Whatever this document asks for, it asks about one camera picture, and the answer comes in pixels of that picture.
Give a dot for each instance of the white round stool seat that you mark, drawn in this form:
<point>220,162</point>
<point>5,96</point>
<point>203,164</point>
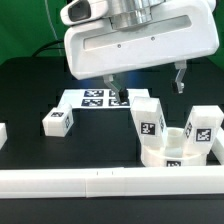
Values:
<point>172,155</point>

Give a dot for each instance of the white sheet with tags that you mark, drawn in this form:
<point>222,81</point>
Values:
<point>98,98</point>

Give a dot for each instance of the white front barrier rail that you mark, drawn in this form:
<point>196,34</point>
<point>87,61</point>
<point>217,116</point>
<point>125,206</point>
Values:
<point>109,182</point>

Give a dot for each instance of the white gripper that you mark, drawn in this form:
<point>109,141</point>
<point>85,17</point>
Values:
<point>112,36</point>

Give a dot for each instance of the white left barrier rail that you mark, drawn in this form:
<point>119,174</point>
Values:
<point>3,134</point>

